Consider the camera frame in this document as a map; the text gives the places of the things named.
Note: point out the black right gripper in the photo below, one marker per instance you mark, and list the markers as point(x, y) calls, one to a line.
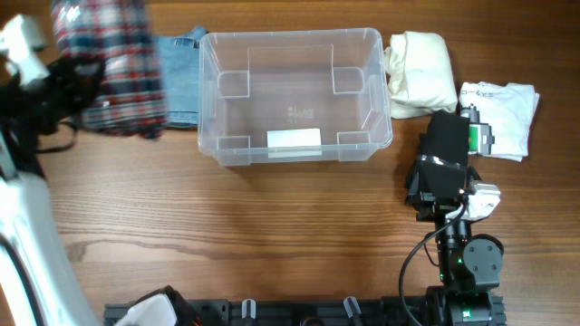
point(420, 193)

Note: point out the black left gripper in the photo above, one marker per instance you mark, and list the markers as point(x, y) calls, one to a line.
point(79, 92)

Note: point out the black cloth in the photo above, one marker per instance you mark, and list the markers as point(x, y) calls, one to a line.
point(447, 137)

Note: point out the red navy plaid shirt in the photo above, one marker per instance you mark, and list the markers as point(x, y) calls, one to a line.
point(131, 99)

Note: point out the cream cloth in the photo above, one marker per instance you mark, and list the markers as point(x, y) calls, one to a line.
point(420, 78)

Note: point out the blue denim jeans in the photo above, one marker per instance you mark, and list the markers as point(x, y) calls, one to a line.
point(179, 63)

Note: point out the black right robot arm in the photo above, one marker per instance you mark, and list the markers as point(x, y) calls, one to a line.
point(469, 267)

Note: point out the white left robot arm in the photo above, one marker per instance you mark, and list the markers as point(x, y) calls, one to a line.
point(37, 278)

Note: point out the clear plastic storage container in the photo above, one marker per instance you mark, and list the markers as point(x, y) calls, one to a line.
point(331, 80)

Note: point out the white label in container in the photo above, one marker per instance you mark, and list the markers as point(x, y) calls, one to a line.
point(294, 143)

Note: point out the folded white printed t-shirt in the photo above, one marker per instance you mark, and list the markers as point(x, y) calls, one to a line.
point(500, 118)

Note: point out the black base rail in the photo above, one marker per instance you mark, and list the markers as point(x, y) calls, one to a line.
point(385, 311)

